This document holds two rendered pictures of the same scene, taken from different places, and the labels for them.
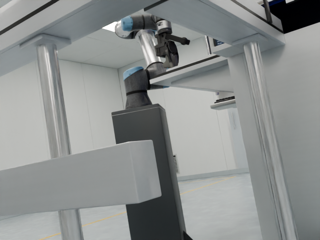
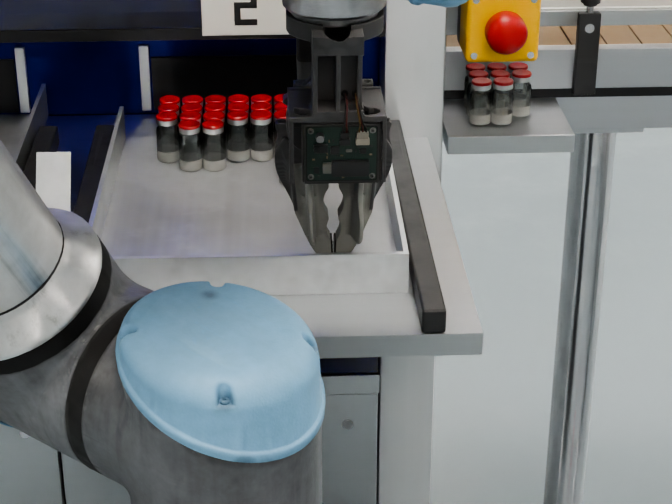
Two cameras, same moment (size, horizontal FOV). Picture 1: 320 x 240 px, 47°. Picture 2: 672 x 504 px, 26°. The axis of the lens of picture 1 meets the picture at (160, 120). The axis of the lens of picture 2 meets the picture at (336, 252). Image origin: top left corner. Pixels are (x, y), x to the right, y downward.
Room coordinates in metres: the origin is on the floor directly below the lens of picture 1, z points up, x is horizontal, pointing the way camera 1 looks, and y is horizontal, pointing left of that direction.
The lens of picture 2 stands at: (2.34, 0.72, 1.43)
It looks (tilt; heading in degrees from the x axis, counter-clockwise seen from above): 26 degrees down; 233
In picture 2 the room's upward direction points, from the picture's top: straight up
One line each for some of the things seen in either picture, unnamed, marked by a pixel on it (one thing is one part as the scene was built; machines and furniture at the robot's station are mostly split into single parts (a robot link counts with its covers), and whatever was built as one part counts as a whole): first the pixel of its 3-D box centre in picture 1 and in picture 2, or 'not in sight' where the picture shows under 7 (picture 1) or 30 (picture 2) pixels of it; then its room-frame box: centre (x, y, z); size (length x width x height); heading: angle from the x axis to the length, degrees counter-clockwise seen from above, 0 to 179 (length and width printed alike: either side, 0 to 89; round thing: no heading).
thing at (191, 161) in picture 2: not in sight; (190, 145); (1.67, -0.38, 0.90); 0.02 x 0.02 x 0.05
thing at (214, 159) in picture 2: not in sight; (213, 145); (1.66, -0.37, 0.90); 0.02 x 0.02 x 0.05
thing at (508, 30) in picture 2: not in sight; (505, 31); (1.39, -0.26, 0.99); 0.04 x 0.04 x 0.04; 56
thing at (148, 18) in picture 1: (153, 21); not in sight; (1.82, -0.05, 1.21); 0.11 x 0.11 x 0.08; 14
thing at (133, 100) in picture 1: (137, 101); not in sight; (1.95, 0.10, 0.84); 0.15 x 0.15 x 0.10
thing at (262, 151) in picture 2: not in sight; (249, 136); (1.62, -0.37, 0.90); 0.18 x 0.02 x 0.05; 145
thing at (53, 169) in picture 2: not in sight; (45, 215); (1.86, -0.32, 0.91); 0.14 x 0.03 x 0.06; 55
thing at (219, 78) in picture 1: (205, 86); not in sight; (1.62, -0.23, 0.79); 0.34 x 0.03 x 0.13; 56
